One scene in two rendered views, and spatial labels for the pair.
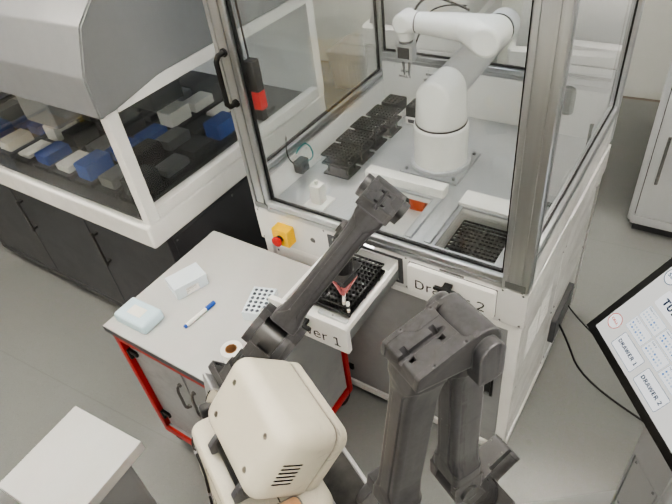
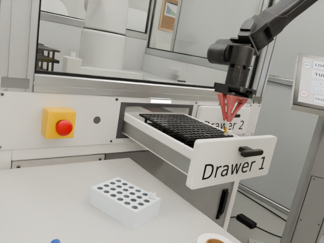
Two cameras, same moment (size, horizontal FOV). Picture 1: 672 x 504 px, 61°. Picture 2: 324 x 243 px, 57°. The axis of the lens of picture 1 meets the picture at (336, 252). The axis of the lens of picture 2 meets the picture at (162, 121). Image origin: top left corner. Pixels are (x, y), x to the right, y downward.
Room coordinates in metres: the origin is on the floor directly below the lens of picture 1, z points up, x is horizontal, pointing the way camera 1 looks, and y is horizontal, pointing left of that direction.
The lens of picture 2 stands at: (1.21, 0.82, 1.10)
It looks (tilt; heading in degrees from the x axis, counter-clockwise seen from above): 13 degrees down; 282
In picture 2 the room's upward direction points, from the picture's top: 10 degrees clockwise
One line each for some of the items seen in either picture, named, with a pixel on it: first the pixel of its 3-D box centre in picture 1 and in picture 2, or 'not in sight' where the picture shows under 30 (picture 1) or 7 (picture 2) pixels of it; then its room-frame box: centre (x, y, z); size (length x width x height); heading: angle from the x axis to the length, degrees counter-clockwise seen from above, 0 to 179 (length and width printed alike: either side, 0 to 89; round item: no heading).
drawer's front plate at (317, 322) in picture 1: (309, 323); (236, 159); (1.17, 0.11, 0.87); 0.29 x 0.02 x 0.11; 51
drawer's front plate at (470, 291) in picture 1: (449, 290); (223, 120); (1.23, -0.33, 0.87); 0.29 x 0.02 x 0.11; 51
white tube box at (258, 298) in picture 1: (260, 304); (124, 200); (1.38, 0.28, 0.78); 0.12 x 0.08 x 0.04; 160
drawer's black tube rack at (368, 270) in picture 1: (344, 283); (182, 134); (1.33, -0.01, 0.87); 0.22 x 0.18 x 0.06; 141
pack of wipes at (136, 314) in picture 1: (139, 315); not in sight; (1.41, 0.71, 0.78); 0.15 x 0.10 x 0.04; 52
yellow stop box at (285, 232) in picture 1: (283, 235); (59, 123); (1.62, 0.18, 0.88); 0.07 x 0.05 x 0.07; 51
